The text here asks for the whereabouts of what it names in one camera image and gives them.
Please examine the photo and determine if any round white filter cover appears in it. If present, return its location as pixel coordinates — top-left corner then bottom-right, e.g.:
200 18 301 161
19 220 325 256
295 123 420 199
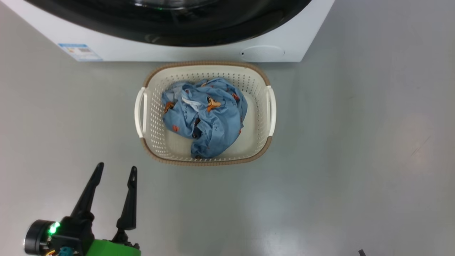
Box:
241 45 285 61

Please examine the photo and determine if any white front-load washing machine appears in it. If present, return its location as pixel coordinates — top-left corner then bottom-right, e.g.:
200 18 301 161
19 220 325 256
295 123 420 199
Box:
0 0 335 63

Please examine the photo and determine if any blue white energy label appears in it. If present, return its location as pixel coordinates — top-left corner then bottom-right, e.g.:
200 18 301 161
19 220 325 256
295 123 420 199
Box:
58 43 103 62

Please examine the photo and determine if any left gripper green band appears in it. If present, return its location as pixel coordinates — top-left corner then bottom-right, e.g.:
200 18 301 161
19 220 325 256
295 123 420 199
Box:
46 162 141 256

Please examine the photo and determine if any blue printed garment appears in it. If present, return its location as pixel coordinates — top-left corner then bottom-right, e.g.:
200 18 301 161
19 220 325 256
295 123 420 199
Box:
162 77 248 159

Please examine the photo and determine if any cream perforated laundry basket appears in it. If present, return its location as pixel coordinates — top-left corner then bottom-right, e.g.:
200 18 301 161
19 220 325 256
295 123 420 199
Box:
134 61 277 166

